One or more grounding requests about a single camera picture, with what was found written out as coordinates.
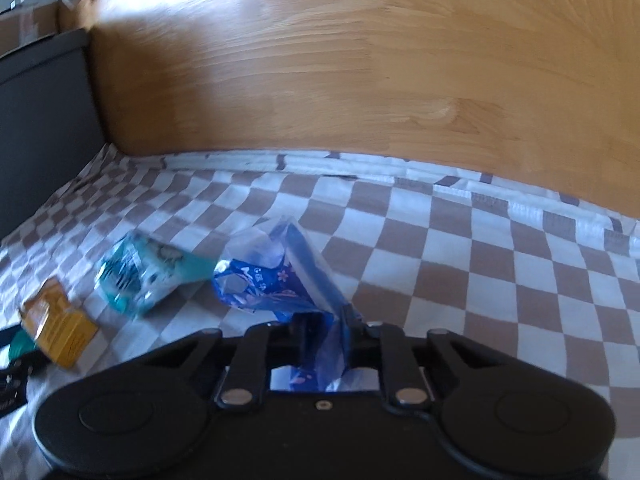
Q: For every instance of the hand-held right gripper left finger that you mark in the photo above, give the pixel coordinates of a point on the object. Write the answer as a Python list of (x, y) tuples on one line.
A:
[(295, 332)]

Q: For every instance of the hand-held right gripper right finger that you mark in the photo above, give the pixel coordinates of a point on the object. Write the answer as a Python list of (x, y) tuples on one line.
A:
[(365, 340)]

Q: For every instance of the blue plastic wrapper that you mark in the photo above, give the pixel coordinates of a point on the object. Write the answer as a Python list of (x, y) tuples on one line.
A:
[(260, 285)]

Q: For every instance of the teal plastic piece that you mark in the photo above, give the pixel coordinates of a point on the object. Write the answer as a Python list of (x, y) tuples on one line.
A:
[(21, 347)]

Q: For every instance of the yellow small box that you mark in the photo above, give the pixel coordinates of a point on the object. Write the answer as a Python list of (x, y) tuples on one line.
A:
[(60, 330)]

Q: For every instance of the checkered bed sheet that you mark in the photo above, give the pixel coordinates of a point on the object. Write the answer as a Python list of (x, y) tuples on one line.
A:
[(475, 270)]

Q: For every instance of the teal and white packet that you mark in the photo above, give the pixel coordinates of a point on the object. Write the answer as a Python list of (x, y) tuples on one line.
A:
[(135, 270)]

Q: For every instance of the dark grey nightstand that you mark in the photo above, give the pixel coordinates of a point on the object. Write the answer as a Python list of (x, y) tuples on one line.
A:
[(40, 125)]

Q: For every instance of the wooden bed headboard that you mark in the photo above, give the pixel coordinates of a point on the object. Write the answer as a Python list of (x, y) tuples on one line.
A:
[(350, 60)]

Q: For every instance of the brown cardboard box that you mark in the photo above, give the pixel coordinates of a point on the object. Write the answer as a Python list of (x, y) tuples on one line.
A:
[(20, 25)]

